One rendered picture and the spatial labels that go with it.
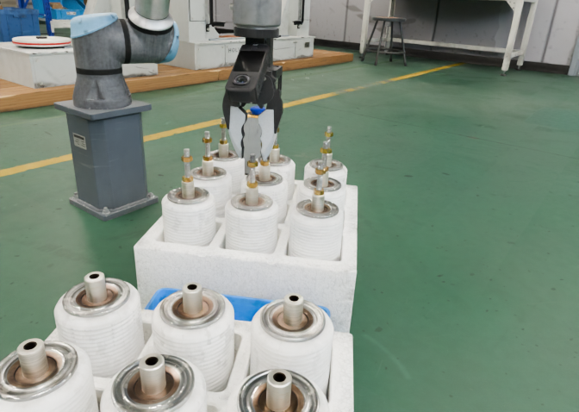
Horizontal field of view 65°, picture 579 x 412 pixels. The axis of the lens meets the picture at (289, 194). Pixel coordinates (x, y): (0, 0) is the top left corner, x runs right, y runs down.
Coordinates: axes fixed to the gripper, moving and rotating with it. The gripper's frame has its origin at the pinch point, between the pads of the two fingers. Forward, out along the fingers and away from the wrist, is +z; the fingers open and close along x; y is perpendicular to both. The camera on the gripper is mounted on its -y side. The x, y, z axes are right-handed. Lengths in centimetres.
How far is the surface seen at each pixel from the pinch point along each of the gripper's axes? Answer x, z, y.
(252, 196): -0.4, 7.7, -0.4
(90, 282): 11.4, 6.6, -31.9
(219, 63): 89, 23, 272
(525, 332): -55, 35, 7
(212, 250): 5.5, 16.6, -5.5
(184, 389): -3.6, 9.2, -42.2
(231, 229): 2.7, 13.3, -3.3
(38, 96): 148, 29, 145
